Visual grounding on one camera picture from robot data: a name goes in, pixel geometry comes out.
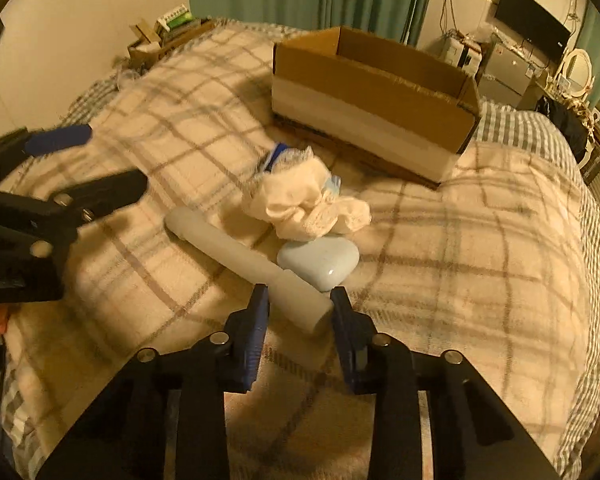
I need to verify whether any beige plaid blanket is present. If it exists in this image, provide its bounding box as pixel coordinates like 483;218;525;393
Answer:
0;25;593;480

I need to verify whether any silver mini fridge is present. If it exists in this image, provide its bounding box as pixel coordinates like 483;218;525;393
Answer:
479;40;536;108

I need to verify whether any black wall television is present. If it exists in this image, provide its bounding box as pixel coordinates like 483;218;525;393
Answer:
495;0;572;61

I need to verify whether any small brown cardboard box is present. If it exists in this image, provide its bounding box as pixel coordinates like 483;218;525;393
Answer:
127;20;216;63

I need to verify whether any wooden vanity table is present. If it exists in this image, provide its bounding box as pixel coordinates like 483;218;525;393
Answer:
580;105;600;186

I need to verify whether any open cardboard box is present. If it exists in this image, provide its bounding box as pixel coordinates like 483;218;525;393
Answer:
271;26;482;191

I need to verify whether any light blue heart-shaped case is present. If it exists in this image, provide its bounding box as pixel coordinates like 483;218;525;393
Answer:
276;236;361;292

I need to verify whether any white small appliance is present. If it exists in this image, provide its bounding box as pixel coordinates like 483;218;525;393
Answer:
442;35;468;63

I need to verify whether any white oval mirror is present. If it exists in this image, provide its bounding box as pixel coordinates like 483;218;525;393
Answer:
560;49;593;98

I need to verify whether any black bag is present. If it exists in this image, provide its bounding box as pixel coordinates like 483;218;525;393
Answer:
535;95;588;161

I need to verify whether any green and white box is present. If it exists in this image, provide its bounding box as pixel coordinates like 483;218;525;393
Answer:
156;4;198;31

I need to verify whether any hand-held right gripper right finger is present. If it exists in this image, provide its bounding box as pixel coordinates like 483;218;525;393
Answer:
330;287;563;480

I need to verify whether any white plastic tube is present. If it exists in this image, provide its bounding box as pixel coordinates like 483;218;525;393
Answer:
165;206;333;336

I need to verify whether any white crumpled cloth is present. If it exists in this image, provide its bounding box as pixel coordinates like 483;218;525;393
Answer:
240;146;372;241

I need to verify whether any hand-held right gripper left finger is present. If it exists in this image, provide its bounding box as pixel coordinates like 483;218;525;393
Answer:
37;284;271;480

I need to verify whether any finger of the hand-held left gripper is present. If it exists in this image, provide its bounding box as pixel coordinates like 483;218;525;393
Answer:
0;124;92;186
0;170;148;306

